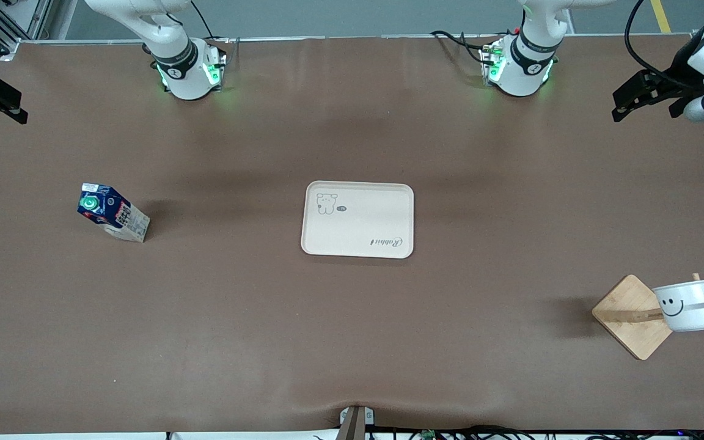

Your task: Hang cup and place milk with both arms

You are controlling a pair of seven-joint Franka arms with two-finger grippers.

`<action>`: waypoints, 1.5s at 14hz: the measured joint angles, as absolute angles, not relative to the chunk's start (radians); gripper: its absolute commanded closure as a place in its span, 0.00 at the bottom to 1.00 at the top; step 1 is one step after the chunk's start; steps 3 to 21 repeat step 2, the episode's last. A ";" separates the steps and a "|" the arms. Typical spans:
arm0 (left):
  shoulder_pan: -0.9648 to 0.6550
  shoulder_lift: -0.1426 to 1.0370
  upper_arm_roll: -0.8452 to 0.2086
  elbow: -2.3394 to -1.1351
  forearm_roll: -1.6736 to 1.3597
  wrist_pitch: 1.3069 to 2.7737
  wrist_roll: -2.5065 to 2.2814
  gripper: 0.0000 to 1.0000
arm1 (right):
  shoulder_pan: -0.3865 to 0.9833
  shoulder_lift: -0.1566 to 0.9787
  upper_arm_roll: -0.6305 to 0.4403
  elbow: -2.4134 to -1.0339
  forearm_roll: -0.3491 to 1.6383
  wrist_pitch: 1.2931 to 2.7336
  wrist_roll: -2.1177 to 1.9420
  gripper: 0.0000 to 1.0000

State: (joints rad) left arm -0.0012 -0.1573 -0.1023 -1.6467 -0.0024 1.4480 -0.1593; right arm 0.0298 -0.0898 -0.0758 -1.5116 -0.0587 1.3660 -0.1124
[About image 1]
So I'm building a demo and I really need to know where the blue milk carton green cap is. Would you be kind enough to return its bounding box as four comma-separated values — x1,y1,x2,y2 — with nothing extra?
77,183,151,243

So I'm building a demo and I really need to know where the white smiley mug black handle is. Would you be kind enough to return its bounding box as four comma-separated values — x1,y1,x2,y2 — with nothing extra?
651,279,704,334

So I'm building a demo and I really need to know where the wooden cup hanging rack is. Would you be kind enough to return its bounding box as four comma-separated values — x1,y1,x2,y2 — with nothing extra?
592,273,704,361

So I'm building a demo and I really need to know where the brown table cover mat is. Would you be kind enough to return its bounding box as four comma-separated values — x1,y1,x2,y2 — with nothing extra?
0,35,704,436

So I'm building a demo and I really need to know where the cream plastic rabbit tray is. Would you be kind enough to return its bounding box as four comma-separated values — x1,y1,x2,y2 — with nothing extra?
301,181,415,259

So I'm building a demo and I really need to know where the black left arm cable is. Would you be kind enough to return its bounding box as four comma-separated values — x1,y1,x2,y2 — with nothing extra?
625,0,704,91

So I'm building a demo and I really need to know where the black base power cable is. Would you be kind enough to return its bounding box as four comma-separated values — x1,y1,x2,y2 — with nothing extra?
430,29,494,65

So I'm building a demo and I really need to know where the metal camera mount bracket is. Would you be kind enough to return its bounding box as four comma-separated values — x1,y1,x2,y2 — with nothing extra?
335,405,375,440

